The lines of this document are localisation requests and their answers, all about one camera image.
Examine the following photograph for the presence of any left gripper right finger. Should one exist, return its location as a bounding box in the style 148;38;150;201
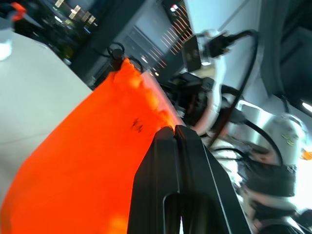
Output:
174;124;252;234

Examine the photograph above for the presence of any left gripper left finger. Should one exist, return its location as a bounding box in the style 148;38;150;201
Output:
127;126;181;234

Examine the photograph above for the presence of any orange fabric pouch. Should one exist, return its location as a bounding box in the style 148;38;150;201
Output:
0;58;176;234

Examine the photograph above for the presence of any grey sneaker with white sole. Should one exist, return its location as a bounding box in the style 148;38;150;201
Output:
0;1;42;61

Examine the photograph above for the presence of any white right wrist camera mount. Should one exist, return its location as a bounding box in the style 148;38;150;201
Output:
182;28;236;137

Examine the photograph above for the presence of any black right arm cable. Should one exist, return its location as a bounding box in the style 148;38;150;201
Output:
207;29;285;169

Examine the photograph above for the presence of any black pouch drawstring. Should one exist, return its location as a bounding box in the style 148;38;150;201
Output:
107;41;145;74

